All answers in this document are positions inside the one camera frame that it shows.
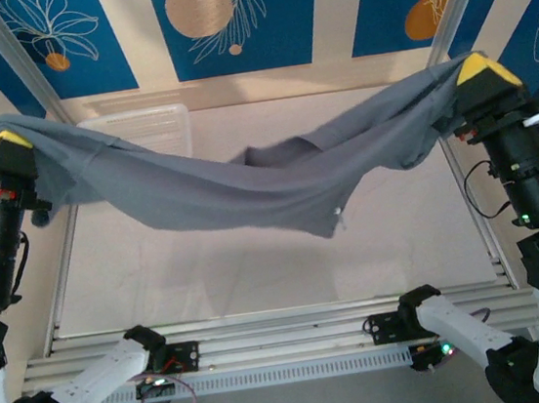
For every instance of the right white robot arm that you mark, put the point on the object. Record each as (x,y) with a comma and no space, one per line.
(457,326)

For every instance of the white perforated plastic basket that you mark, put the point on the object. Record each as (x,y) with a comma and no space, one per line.
(151,122)

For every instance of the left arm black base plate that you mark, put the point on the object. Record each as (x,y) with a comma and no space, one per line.
(185,357)

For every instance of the grey t-shirt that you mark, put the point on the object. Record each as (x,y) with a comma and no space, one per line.
(248,189)

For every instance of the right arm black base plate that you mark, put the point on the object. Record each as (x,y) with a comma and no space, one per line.
(383,327)

